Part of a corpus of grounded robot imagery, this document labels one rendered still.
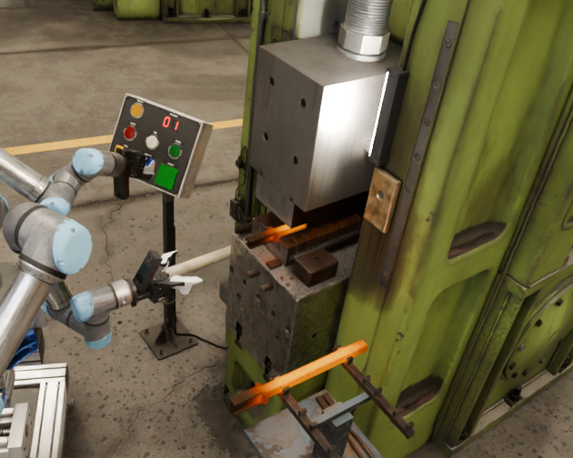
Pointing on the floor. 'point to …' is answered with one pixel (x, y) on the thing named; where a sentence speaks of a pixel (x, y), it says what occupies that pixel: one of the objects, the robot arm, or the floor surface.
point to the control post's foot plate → (157, 339)
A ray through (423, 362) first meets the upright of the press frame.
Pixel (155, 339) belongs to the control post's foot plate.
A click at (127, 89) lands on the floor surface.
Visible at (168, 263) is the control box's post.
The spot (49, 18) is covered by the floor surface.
